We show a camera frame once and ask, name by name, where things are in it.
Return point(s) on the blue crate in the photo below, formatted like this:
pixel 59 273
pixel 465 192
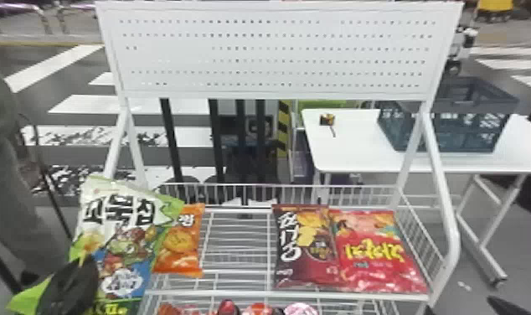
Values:
pixel 468 127

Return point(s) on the yellow black striped post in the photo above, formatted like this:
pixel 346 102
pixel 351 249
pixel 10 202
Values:
pixel 283 127

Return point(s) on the green snack packet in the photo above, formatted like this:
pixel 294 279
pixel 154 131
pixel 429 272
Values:
pixel 125 228

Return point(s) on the white side table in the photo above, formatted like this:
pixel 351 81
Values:
pixel 362 149

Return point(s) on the red snack packet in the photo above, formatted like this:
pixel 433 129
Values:
pixel 375 259

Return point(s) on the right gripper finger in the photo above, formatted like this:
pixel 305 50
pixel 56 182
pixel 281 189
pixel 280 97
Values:
pixel 507 308

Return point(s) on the orange snack packet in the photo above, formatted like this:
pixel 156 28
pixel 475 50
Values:
pixel 179 246

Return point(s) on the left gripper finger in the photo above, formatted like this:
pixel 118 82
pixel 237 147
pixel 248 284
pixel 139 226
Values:
pixel 72 290

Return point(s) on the person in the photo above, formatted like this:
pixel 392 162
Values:
pixel 6 176

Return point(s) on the maroon snack packet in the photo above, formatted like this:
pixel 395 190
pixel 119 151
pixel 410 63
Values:
pixel 303 259

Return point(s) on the pink snack packet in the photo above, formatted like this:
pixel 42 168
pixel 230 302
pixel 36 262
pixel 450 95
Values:
pixel 300 309

